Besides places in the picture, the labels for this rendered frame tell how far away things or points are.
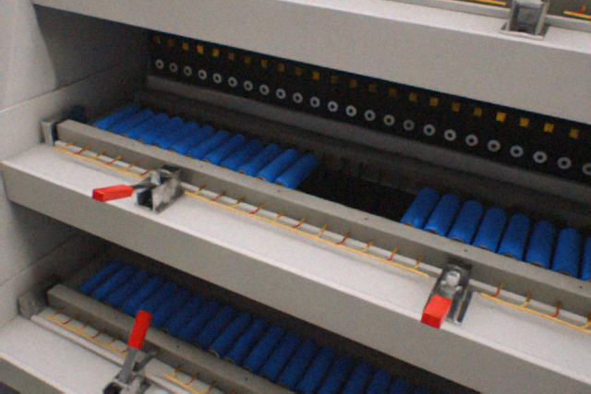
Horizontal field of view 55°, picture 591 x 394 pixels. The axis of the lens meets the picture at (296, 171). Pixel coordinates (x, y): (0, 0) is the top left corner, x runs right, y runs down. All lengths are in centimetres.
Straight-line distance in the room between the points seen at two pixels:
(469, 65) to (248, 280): 24
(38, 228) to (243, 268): 30
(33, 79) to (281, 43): 29
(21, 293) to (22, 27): 29
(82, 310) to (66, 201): 15
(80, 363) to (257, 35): 39
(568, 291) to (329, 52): 24
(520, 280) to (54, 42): 50
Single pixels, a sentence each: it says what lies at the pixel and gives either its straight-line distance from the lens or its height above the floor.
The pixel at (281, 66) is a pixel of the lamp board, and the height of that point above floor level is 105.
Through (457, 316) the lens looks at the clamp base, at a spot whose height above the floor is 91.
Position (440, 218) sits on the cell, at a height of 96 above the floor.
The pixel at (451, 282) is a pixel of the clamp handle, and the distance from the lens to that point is 43.
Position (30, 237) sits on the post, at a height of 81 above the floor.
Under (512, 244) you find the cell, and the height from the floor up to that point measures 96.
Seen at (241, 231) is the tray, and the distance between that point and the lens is 49.
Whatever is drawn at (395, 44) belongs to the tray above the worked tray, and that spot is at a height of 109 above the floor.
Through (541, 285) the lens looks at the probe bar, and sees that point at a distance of 46.
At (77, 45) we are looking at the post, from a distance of 68.
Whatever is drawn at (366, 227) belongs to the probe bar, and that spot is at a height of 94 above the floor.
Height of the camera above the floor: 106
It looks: 11 degrees down
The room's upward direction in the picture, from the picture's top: 12 degrees clockwise
